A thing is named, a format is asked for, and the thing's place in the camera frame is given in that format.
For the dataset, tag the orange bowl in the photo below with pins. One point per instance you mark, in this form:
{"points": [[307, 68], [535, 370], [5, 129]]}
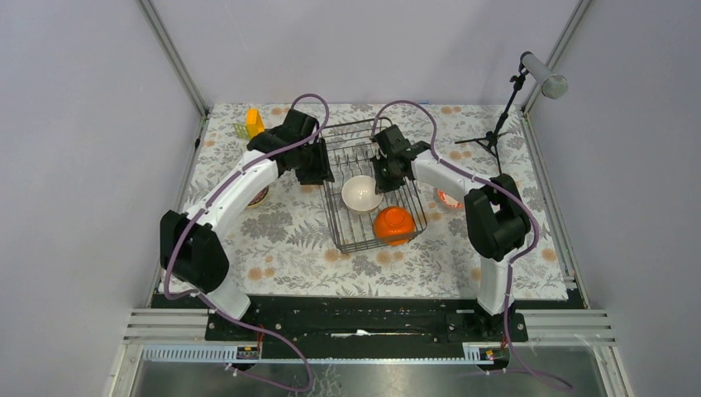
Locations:
{"points": [[394, 225]]}

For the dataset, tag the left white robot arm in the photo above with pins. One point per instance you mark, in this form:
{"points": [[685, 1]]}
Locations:
{"points": [[190, 242]]}

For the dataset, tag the black wire dish rack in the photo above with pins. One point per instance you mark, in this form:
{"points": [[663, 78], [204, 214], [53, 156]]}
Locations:
{"points": [[359, 216]]}

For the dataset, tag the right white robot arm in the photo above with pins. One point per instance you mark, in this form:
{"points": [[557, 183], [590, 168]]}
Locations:
{"points": [[496, 218]]}

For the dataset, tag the orange block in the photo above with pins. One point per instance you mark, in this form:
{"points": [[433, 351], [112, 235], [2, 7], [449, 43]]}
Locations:
{"points": [[254, 123]]}

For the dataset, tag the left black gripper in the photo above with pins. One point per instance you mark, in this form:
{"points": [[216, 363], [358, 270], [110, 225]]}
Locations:
{"points": [[322, 170]]}

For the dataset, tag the beige ceramic bowl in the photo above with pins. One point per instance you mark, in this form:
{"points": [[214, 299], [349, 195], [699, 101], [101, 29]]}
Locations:
{"points": [[359, 195]]}

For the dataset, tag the grey microphone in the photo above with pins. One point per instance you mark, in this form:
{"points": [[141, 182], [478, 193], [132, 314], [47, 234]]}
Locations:
{"points": [[553, 86]]}

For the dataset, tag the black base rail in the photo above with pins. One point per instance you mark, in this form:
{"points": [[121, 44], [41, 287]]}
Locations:
{"points": [[359, 328]]}

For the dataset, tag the red white patterned bowl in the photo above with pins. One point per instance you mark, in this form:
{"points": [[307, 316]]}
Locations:
{"points": [[449, 201]]}

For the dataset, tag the floral tablecloth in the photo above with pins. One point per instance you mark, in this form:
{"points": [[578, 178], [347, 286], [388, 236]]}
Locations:
{"points": [[283, 245]]}

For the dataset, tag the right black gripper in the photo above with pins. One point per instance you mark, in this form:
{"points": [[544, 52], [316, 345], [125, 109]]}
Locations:
{"points": [[383, 185]]}

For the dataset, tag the yellow patterned bowl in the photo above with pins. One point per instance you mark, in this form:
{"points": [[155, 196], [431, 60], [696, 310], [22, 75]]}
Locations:
{"points": [[259, 198]]}

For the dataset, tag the black microphone tripod stand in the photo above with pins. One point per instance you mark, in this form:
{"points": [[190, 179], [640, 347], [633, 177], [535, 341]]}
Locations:
{"points": [[489, 142]]}

